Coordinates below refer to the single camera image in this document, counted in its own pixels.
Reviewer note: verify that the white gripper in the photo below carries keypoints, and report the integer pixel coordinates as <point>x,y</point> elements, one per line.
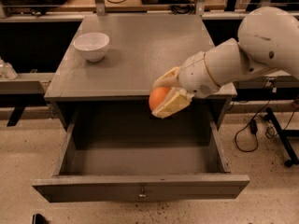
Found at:
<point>196,75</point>

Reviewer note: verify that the orange round can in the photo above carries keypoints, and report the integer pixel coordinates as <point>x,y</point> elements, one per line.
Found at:
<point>157,96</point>

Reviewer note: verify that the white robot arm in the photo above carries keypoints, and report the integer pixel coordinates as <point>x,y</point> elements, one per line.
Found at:
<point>267,41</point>

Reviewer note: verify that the open grey top drawer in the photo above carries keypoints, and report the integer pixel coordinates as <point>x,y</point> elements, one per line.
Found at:
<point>114,167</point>

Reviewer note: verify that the metal drawer knob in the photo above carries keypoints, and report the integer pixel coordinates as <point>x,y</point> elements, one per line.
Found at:
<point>142,195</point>

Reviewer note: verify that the grey cabinet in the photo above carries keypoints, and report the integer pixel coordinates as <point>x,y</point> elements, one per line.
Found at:
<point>112,95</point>

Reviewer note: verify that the white ceramic bowl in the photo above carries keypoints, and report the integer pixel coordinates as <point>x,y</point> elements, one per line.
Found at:
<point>92,46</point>

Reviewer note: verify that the black stand leg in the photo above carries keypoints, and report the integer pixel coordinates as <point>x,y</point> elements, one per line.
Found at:
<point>284,135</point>

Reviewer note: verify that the black object at floor edge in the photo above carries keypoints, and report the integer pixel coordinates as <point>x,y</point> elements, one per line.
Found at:
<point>38,219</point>

